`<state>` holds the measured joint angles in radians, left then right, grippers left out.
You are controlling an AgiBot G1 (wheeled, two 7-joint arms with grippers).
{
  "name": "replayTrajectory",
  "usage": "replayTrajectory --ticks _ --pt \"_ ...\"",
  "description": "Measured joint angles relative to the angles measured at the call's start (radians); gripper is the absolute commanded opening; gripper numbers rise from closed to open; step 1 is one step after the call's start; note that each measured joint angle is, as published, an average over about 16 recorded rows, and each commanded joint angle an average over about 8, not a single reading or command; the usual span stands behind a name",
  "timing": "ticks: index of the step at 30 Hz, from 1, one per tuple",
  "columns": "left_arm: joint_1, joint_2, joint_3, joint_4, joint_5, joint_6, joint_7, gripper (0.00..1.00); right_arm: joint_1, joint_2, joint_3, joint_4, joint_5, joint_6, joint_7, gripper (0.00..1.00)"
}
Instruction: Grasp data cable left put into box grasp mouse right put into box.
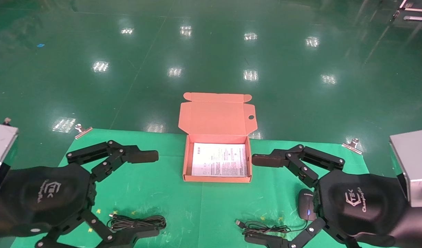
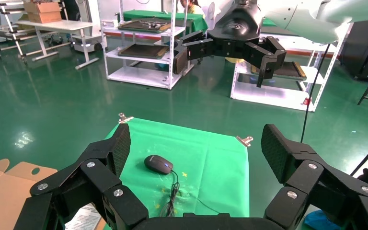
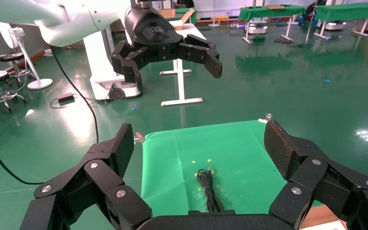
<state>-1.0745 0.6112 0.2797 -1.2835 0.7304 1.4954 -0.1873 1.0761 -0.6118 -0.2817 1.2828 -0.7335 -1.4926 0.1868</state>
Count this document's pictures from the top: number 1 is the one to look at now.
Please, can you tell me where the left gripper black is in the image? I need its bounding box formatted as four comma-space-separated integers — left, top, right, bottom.
0, 140, 160, 248

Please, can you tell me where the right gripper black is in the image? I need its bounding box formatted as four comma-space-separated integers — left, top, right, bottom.
244, 144, 422, 248

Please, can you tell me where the black data cable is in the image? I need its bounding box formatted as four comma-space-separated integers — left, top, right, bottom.
107, 213, 167, 232

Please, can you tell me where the orange cardboard box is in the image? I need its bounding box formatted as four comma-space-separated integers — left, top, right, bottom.
178, 92, 258, 183

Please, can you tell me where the green table mat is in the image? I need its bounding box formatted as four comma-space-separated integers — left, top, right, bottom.
11, 128, 402, 248

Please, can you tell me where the metal binder clip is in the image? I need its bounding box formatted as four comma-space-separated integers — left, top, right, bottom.
74, 124, 93, 140
342, 138, 363, 155

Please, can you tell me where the white printed instruction sheet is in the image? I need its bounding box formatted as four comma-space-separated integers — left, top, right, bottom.
191, 143, 249, 178

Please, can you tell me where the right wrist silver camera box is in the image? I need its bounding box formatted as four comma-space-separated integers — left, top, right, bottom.
389, 130, 422, 208

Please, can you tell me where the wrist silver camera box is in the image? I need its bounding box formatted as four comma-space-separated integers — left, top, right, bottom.
0, 118, 19, 197
389, 130, 422, 208

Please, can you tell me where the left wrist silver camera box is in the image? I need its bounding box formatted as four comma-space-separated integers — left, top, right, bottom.
0, 118, 19, 197

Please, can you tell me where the white metal frame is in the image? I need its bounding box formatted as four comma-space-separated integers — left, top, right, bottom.
392, 0, 422, 22

